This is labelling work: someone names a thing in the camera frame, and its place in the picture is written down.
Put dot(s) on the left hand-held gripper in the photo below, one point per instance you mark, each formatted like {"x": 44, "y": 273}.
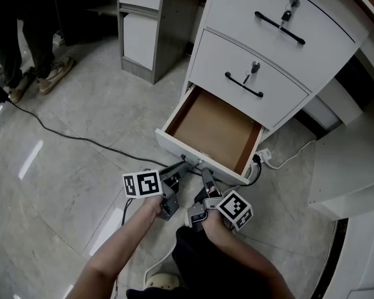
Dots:
{"x": 143, "y": 184}

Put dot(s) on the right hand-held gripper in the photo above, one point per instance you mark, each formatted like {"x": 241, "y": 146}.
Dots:
{"x": 233, "y": 209}

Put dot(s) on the drawer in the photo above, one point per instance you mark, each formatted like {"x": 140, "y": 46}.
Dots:
{"x": 212, "y": 126}
{"x": 283, "y": 104}
{"x": 237, "y": 11}

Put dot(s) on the person's right forearm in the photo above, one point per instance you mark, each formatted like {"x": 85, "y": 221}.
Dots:
{"x": 243, "y": 254}

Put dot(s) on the person's left forearm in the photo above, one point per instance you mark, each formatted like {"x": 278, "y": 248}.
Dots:
{"x": 112, "y": 251}

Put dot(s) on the grey side cabinet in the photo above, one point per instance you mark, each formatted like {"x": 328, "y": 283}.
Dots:
{"x": 171, "y": 42}

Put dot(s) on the person's right hand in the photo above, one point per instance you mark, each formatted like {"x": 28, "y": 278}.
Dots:
{"x": 212, "y": 189}

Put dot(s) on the white power strip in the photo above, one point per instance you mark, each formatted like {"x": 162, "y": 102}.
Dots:
{"x": 265, "y": 154}

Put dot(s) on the person's black trousers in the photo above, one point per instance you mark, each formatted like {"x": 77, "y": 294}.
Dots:
{"x": 199, "y": 260}

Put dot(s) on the person's left cream clog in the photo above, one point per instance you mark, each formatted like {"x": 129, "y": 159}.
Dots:
{"x": 162, "y": 281}

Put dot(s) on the white curved platform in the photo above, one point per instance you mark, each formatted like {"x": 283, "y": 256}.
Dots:
{"x": 367, "y": 260}

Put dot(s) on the black power adapter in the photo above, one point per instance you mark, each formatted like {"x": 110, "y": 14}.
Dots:
{"x": 0, "y": 93}

